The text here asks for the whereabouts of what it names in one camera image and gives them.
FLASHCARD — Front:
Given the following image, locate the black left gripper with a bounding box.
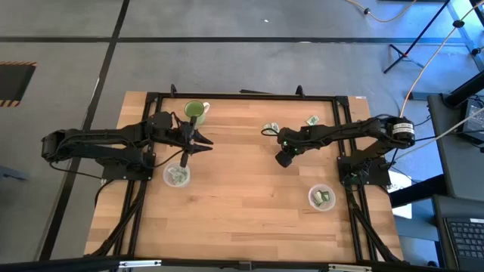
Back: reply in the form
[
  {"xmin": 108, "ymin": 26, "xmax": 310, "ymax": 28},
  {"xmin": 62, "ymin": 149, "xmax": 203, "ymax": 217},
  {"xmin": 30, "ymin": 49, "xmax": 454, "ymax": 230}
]
[{"xmin": 166, "ymin": 116, "xmax": 215, "ymax": 168}]

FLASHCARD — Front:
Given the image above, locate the green ceramic mug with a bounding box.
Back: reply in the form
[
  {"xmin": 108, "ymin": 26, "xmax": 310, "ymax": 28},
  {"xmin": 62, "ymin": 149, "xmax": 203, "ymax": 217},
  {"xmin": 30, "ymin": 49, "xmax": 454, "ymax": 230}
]
[{"xmin": 183, "ymin": 100, "xmax": 211, "ymax": 126}]

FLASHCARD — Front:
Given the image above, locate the clear plastic cup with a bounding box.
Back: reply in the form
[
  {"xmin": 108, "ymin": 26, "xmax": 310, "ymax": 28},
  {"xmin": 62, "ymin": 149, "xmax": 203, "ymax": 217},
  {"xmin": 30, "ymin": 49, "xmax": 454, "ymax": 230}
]
[
  {"xmin": 162, "ymin": 161, "xmax": 191, "ymax": 189},
  {"xmin": 307, "ymin": 183, "xmax": 337, "ymax": 212}
]

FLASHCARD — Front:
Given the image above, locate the white paper sheet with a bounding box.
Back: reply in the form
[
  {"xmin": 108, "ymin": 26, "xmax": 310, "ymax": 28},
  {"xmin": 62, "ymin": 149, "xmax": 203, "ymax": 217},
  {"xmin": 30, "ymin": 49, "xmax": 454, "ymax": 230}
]
[{"xmin": 387, "ymin": 169, "xmax": 413, "ymax": 220}]

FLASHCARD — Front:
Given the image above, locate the black tripod stand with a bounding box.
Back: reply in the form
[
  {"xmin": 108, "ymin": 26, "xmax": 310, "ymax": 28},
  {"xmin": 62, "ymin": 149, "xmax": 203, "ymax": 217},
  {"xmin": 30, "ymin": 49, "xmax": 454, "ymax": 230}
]
[{"xmin": 383, "ymin": 0, "xmax": 484, "ymax": 75}]

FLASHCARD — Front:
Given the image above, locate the grey side table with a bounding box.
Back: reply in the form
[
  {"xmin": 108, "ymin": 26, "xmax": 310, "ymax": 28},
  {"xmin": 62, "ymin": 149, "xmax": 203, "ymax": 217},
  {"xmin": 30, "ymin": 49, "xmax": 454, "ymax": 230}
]
[{"xmin": 427, "ymin": 92, "xmax": 484, "ymax": 201}]

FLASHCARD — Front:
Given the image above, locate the black hazard-striped floor mat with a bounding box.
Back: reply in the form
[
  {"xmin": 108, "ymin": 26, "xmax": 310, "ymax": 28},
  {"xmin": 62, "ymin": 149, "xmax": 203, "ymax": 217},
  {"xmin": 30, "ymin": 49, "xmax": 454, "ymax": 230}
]
[{"xmin": 0, "ymin": 61, "xmax": 38, "ymax": 108}]

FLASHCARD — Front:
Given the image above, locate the laptop with black keyboard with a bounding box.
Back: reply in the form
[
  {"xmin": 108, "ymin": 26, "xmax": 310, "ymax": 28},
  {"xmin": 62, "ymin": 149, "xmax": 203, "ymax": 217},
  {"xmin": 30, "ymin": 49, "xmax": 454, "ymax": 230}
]
[{"xmin": 433, "ymin": 194, "xmax": 484, "ymax": 272}]

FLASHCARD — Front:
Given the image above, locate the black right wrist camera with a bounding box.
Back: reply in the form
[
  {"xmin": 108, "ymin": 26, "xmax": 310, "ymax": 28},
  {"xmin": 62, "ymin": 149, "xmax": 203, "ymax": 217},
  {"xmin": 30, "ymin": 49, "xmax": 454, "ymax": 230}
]
[{"xmin": 274, "ymin": 150, "xmax": 295, "ymax": 168}]

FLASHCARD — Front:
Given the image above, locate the black aluminium table frame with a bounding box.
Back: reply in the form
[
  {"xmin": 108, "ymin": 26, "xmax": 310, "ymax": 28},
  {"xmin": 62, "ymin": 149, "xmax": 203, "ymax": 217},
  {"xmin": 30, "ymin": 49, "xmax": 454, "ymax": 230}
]
[{"xmin": 85, "ymin": 90, "xmax": 405, "ymax": 265}]

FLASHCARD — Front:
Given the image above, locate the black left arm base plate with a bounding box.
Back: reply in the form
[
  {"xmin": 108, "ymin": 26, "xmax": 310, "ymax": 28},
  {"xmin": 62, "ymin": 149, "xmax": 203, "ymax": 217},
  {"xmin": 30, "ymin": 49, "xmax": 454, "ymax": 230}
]
[{"xmin": 101, "ymin": 150, "xmax": 157, "ymax": 181}]

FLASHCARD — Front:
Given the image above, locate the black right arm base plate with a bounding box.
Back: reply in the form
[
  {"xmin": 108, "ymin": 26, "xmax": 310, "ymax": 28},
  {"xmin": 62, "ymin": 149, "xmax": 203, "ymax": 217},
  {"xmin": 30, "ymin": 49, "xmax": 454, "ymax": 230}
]
[{"xmin": 337, "ymin": 154, "xmax": 392, "ymax": 187}]

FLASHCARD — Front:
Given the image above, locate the silver frame bracket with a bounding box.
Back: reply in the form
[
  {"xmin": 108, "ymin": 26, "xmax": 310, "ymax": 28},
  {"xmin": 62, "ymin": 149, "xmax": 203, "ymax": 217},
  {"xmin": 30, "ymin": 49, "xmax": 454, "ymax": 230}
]
[
  {"xmin": 119, "ymin": 259, "xmax": 163, "ymax": 269},
  {"xmin": 327, "ymin": 263, "xmax": 374, "ymax": 272}
]

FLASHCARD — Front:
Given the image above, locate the orange extension cable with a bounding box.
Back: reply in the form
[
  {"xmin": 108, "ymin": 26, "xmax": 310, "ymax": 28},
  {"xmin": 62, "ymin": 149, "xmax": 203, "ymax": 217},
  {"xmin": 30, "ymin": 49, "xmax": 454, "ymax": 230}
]
[{"xmin": 399, "ymin": 0, "xmax": 484, "ymax": 118}]

